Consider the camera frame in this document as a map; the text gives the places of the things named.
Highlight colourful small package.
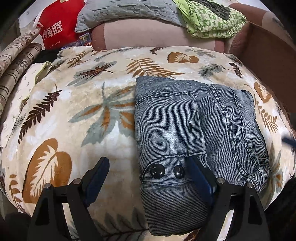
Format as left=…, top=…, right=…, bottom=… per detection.
left=79, top=33, right=92, bottom=46

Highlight white pillow with green trim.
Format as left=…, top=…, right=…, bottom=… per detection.
left=1, top=61, right=52, bottom=148

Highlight green patterned cloth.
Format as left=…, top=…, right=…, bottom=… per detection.
left=174, top=1, right=247, bottom=39

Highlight grey quilted blanket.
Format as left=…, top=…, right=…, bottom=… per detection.
left=75, top=0, right=185, bottom=33

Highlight blue denim pants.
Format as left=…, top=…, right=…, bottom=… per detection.
left=134, top=76, right=270, bottom=236

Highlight brown striped rolled bedding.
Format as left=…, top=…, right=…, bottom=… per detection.
left=1, top=27, right=43, bottom=113

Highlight brown wooden bed frame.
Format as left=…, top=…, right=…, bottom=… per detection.
left=240, top=24, right=295, bottom=113

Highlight pink brown mattress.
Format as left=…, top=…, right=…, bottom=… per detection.
left=91, top=3, right=295, bottom=53

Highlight beige leaf pattern fleece blanket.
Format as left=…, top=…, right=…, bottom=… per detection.
left=1, top=46, right=295, bottom=240

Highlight red paper bag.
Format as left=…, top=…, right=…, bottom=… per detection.
left=36, top=0, right=85, bottom=50

